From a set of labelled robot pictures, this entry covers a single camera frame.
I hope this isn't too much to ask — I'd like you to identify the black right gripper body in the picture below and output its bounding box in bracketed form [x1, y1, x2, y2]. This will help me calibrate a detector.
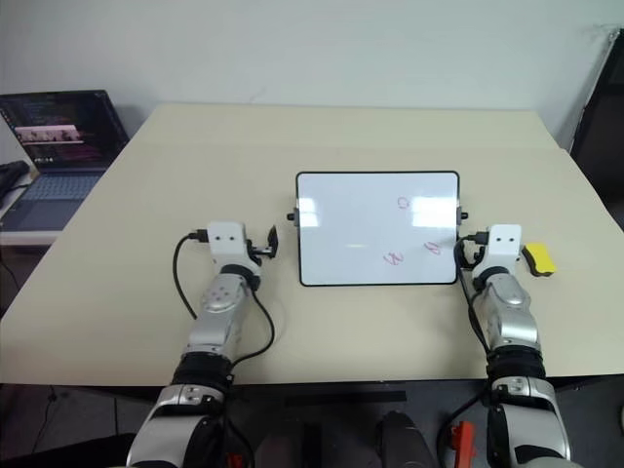
[460, 243, 488, 270]

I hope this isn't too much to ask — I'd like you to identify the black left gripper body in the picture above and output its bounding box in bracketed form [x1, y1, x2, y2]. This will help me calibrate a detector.
[245, 237, 272, 265]

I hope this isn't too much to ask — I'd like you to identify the yellow black whiteboard eraser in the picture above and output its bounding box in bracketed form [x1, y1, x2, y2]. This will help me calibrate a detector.
[521, 241, 559, 279]

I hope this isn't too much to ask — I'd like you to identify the black-framed whiteboard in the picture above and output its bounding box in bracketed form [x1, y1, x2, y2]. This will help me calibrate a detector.
[285, 170, 470, 289]

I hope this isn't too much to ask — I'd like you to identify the black bar under table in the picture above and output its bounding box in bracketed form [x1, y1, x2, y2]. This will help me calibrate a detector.
[283, 389, 409, 405]

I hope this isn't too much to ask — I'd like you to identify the black chair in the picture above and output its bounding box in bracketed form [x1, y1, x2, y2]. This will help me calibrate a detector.
[566, 27, 624, 216]

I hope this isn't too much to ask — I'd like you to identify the dark rounded robot foot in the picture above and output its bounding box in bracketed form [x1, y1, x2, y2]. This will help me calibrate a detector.
[378, 409, 436, 468]

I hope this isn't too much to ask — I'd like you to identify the open laptop computer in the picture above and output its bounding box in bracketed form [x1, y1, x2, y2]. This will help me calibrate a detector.
[0, 89, 131, 233]

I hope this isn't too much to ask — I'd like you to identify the black bag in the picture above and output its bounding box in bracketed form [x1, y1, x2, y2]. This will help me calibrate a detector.
[0, 160, 31, 212]

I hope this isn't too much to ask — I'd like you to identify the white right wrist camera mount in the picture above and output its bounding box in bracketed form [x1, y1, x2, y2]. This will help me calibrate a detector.
[484, 223, 524, 272]

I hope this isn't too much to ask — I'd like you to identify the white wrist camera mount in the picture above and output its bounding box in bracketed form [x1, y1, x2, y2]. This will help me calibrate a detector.
[484, 223, 524, 272]
[203, 220, 248, 268]

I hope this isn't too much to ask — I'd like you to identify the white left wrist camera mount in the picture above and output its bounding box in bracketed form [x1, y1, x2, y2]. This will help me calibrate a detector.
[203, 220, 248, 268]

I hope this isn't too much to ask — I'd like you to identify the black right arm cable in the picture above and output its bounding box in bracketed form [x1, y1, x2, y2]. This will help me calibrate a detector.
[452, 231, 494, 374]

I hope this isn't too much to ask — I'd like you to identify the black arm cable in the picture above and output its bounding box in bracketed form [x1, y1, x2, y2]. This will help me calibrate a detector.
[452, 231, 494, 374]
[171, 228, 277, 372]

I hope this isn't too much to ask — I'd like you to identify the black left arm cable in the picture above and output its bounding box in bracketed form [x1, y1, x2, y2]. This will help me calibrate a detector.
[171, 228, 277, 372]

